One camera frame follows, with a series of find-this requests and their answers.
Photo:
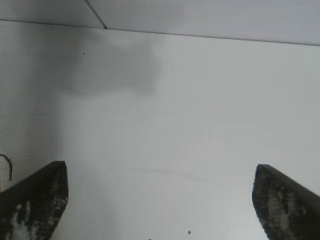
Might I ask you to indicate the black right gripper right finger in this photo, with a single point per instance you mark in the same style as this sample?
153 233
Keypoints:
285 207

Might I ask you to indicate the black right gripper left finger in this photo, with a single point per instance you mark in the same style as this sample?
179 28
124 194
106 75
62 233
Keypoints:
32 205

